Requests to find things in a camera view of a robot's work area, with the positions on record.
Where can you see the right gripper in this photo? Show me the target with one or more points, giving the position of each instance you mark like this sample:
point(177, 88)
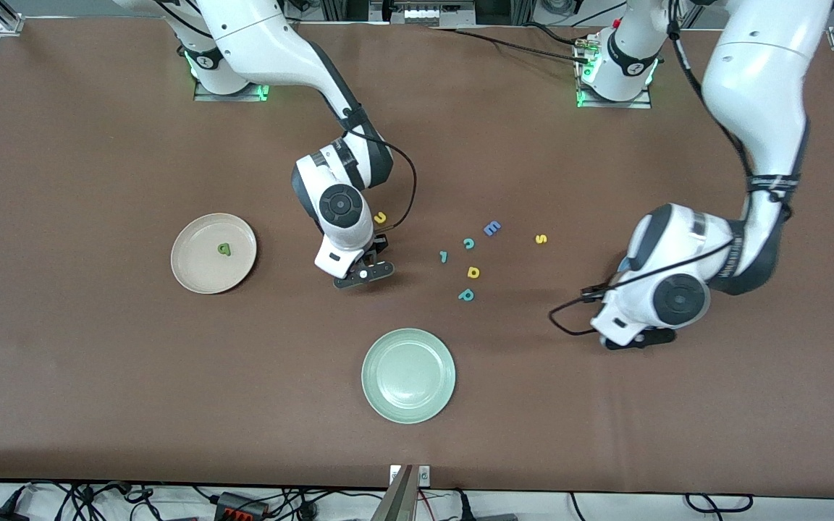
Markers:
point(378, 248)

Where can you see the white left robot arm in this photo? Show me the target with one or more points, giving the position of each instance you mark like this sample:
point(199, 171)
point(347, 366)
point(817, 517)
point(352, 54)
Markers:
point(757, 72)

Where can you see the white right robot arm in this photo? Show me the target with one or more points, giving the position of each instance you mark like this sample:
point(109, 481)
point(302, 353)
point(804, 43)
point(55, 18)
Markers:
point(265, 36)

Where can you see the teal letter p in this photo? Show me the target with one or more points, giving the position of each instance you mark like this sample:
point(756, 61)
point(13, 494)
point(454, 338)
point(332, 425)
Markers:
point(466, 294)

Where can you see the pale green plate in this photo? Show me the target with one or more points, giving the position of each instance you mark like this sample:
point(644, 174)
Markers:
point(408, 375)

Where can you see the blue letter E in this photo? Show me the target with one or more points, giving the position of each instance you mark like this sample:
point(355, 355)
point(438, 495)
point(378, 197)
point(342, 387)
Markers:
point(491, 229)

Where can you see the beige brown plate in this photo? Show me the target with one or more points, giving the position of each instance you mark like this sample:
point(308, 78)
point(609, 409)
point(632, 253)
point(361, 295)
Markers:
point(203, 271)

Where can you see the small white mounting plate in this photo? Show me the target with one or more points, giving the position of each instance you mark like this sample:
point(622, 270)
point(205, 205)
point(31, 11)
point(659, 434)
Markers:
point(424, 474)

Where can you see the grey metal bar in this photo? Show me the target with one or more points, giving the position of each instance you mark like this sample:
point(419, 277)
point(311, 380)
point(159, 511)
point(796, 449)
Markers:
point(399, 499)

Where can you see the grey terminal block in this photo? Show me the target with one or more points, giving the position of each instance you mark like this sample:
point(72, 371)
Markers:
point(439, 16)

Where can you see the black orange power box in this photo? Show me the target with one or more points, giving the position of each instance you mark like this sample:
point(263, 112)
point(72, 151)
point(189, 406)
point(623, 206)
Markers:
point(239, 504)

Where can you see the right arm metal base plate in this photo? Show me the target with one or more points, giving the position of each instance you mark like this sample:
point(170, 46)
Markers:
point(236, 96)

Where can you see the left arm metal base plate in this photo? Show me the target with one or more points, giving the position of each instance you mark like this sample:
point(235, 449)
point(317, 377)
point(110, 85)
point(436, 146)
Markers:
point(620, 105)

